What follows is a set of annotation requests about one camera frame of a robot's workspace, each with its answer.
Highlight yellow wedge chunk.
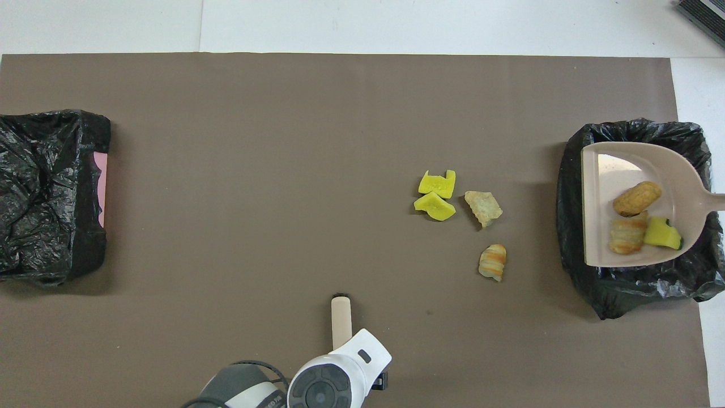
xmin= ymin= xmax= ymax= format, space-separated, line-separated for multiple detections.
xmin=413 ymin=191 xmax=457 ymax=222

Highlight small striped croissant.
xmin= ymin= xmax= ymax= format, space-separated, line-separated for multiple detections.
xmin=479 ymin=244 xmax=508 ymax=282

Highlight notched yellow chunk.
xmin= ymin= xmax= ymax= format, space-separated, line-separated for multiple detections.
xmin=418 ymin=169 xmax=457 ymax=199

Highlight beige plastic dustpan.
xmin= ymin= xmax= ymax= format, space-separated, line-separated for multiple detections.
xmin=581 ymin=142 xmax=725 ymax=268

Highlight yellow slice with green rind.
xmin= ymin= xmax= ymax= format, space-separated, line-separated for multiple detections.
xmin=643 ymin=216 xmax=684 ymax=251

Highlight pale flaky pastry chunk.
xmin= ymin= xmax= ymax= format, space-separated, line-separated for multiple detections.
xmin=464 ymin=190 xmax=504 ymax=228

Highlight dark grey ribbed device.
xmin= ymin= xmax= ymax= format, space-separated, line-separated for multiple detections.
xmin=676 ymin=0 xmax=725 ymax=49

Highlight beige brush black bristles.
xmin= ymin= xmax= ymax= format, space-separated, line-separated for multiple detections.
xmin=331 ymin=292 xmax=352 ymax=350

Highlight brown bread roll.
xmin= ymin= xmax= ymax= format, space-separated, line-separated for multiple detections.
xmin=612 ymin=181 xmax=663 ymax=218

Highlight flaky croissant pastry piece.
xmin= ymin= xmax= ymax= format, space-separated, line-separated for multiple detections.
xmin=608 ymin=211 xmax=649 ymax=255

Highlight brown table mat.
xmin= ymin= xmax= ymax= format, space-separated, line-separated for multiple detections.
xmin=0 ymin=53 xmax=711 ymax=408

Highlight bin lined with black bag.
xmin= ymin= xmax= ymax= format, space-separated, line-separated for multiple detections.
xmin=556 ymin=117 xmax=725 ymax=321

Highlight pink bin with black bag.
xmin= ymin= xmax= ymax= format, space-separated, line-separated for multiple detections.
xmin=0 ymin=109 xmax=112 ymax=287

